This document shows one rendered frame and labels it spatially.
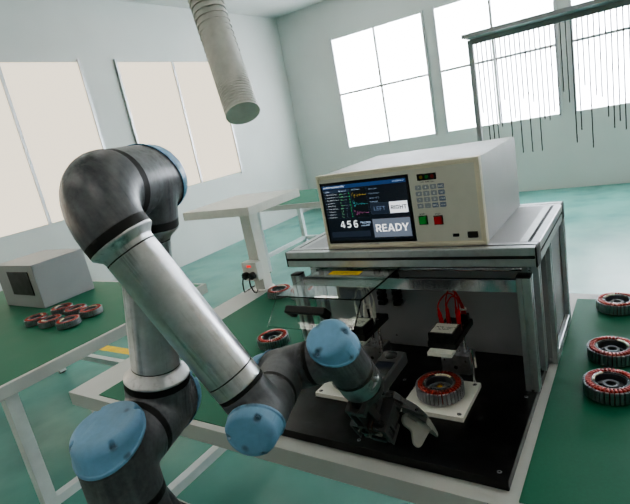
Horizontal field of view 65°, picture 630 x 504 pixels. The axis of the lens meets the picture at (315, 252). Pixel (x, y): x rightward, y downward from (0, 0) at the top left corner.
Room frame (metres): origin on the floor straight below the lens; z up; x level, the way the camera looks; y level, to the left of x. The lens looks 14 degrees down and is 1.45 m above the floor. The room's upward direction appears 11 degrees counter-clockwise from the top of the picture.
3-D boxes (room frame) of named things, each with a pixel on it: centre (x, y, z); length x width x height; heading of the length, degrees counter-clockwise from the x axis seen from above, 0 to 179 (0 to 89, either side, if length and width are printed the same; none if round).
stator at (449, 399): (1.04, -0.23, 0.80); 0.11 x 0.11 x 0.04
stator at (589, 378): (0.97, -0.60, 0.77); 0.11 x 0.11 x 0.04
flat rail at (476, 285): (1.19, -0.19, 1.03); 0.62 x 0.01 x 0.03; 54
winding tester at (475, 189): (1.37, -0.33, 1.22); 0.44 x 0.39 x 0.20; 54
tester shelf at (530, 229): (1.37, -0.32, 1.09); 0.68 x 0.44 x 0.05; 54
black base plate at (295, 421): (1.12, -0.14, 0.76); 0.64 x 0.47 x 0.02; 54
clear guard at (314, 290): (1.18, -0.04, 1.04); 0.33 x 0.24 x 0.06; 144
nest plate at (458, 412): (1.04, -0.23, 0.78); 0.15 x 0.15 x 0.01; 54
